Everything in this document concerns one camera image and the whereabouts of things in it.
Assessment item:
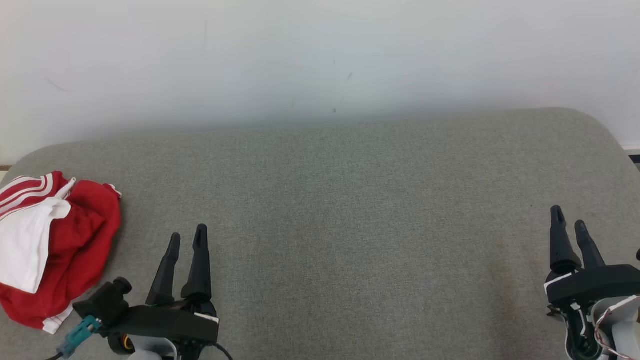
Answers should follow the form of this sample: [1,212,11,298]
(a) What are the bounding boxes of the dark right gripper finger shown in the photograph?
[549,205,584,275]
[574,220,607,271]

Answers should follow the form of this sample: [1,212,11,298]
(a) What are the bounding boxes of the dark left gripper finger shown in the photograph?
[146,232,182,307]
[181,223,213,303]

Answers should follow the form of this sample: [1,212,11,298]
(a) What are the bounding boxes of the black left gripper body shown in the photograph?
[102,300,221,360]

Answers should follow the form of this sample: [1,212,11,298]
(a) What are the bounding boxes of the red and white long trousers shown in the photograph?
[0,172,76,296]

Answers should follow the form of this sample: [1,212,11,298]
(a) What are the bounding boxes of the teal plug left camera cable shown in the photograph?
[47,315,103,360]

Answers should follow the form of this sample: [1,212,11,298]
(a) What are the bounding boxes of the red shorts with white hems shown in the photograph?
[0,180,123,335]

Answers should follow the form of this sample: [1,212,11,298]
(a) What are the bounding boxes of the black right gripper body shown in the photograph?
[544,264,640,307]

